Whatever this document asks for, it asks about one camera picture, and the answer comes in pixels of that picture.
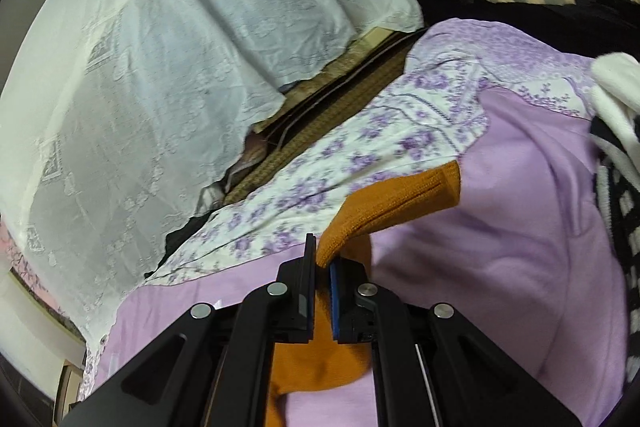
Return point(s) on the white fluffy garment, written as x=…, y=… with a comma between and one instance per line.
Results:
x=616, y=95

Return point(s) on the brown woven mat stack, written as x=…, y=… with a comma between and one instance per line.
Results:
x=314, y=107

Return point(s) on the white lace cover cloth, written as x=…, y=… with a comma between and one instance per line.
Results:
x=117, y=114

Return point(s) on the floral purple white quilt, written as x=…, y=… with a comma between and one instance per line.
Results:
x=426, y=117

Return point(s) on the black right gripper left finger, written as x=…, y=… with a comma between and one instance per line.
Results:
x=210, y=367

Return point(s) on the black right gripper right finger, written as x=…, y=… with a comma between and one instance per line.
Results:
x=432, y=366

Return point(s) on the black white striped garment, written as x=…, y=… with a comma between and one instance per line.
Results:
x=618, y=202

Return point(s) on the purple bed sheet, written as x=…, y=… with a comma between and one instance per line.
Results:
x=524, y=256

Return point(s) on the orange knit sweater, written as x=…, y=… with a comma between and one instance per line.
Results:
x=324, y=364

